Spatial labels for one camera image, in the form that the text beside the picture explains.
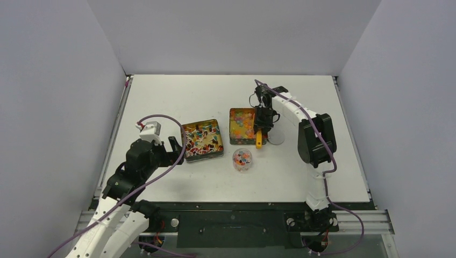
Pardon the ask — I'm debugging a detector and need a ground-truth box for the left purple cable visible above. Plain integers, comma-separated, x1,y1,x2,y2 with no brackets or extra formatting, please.
46,114,188,258

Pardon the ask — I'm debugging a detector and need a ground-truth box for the clear plastic round container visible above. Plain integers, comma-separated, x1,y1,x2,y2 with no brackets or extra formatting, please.
232,148,253,172

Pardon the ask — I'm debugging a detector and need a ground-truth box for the orange plastic scoop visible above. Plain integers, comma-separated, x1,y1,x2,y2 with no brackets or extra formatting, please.
255,129,263,149

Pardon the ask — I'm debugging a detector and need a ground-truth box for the tin box of lollipops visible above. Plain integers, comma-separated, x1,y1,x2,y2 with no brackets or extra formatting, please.
183,119,224,163

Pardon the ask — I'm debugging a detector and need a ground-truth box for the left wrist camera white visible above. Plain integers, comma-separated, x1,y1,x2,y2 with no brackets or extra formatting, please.
136,121,162,145

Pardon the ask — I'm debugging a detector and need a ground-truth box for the tin box of gummy candies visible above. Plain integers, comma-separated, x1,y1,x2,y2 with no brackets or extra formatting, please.
229,107,257,145

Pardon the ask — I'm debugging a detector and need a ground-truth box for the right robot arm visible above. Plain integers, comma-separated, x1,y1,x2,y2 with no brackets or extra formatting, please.
253,81,337,232

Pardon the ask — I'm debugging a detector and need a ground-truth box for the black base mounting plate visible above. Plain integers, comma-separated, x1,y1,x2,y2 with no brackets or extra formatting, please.
134,202,374,249

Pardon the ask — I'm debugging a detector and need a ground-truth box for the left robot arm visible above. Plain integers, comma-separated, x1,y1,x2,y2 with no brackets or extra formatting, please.
67,134,183,257

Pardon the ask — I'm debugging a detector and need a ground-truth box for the clear round lid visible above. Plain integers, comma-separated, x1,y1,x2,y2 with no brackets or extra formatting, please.
267,131,285,145

